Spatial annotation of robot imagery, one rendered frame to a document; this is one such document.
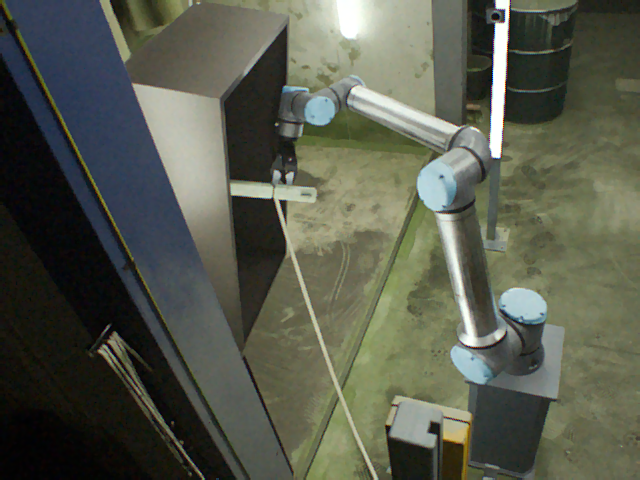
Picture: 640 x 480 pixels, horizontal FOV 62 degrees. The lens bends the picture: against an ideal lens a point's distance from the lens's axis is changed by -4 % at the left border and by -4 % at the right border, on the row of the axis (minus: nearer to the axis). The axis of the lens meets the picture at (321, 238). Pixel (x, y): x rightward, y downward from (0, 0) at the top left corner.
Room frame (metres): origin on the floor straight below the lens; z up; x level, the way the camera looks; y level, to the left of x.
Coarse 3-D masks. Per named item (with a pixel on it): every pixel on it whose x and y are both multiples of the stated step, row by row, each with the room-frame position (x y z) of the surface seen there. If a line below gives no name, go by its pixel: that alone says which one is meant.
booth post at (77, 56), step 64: (64, 0) 0.73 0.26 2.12; (0, 64) 0.63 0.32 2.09; (64, 64) 0.70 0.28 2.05; (0, 128) 0.67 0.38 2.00; (128, 128) 0.75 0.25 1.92; (0, 192) 0.71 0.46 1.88; (64, 192) 0.64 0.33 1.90; (128, 192) 0.70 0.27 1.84; (64, 256) 0.68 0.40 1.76; (192, 256) 0.77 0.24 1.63; (128, 320) 0.65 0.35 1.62; (192, 320) 0.71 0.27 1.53; (128, 384) 0.71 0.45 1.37; (192, 384) 0.65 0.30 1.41; (256, 448) 0.72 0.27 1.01
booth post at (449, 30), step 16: (432, 0) 3.23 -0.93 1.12; (448, 0) 3.19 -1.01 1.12; (464, 0) 3.22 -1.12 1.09; (448, 16) 3.19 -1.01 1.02; (464, 16) 3.22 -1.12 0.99; (448, 32) 3.19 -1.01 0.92; (464, 32) 3.22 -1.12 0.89; (448, 48) 3.19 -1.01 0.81; (464, 48) 3.22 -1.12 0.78; (448, 64) 3.19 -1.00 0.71; (464, 64) 3.22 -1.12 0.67; (448, 80) 3.19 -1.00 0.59; (464, 80) 3.23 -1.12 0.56; (448, 96) 3.19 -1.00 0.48; (464, 96) 3.23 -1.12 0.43; (448, 112) 3.19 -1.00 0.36; (464, 112) 3.24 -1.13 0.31
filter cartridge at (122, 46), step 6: (102, 0) 2.80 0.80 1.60; (108, 0) 2.87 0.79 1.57; (108, 6) 2.83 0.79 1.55; (108, 12) 2.81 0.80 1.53; (108, 18) 2.79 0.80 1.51; (114, 18) 2.85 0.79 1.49; (114, 24) 2.82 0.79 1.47; (114, 30) 2.80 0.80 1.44; (120, 30) 2.86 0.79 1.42; (114, 36) 2.78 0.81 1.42; (120, 36) 2.83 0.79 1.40; (120, 42) 2.81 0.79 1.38; (120, 48) 2.79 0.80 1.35; (126, 48) 2.84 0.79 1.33; (126, 54) 2.81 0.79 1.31; (126, 60) 2.78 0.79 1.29
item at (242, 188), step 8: (232, 184) 1.55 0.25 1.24; (240, 184) 1.55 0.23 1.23; (248, 184) 1.56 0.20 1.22; (256, 184) 1.56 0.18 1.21; (264, 184) 1.57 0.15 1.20; (280, 184) 1.60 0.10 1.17; (232, 192) 1.54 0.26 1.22; (240, 192) 1.54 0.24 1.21; (248, 192) 1.54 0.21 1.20; (256, 192) 1.54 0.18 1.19; (264, 192) 1.55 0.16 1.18; (272, 192) 1.55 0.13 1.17; (280, 192) 1.55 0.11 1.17; (288, 192) 1.55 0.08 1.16; (296, 192) 1.56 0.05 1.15; (304, 192) 1.56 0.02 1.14; (312, 192) 1.56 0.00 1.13; (288, 200) 1.55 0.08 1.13; (296, 200) 1.55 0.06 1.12; (304, 200) 1.55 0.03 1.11; (312, 200) 1.55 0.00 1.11
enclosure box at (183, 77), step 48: (144, 48) 1.70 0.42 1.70; (192, 48) 1.68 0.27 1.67; (240, 48) 1.67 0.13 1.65; (288, 48) 1.94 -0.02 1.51; (144, 96) 1.47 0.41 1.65; (192, 96) 1.41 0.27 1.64; (240, 96) 2.04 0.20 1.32; (192, 144) 1.43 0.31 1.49; (240, 144) 2.06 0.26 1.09; (192, 192) 1.46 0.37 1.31; (240, 240) 2.12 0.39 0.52; (240, 288) 1.82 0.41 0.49; (240, 336) 1.47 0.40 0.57
